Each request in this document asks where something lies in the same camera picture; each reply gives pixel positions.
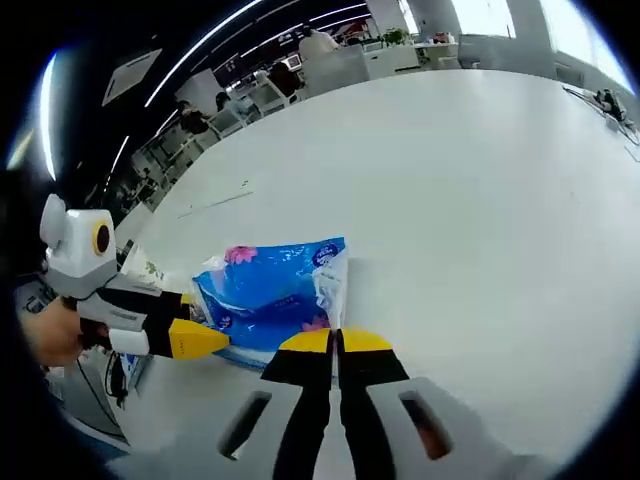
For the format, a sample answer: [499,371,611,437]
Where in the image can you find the white table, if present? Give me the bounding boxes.
[107,68,640,480]

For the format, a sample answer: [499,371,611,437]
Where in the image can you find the small tools with cables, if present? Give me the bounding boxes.
[562,84,640,134]

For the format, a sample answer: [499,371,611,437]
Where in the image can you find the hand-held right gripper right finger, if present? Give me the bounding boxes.
[335,325,546,480]

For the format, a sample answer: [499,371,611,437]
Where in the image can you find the blue tissue pack item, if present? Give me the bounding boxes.
[192,236,351,354]

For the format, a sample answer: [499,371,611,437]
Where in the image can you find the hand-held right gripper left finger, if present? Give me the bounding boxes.
[134,330,335,480]

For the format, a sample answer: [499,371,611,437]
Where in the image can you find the person's left hand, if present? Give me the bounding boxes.
[22,298,109,369]

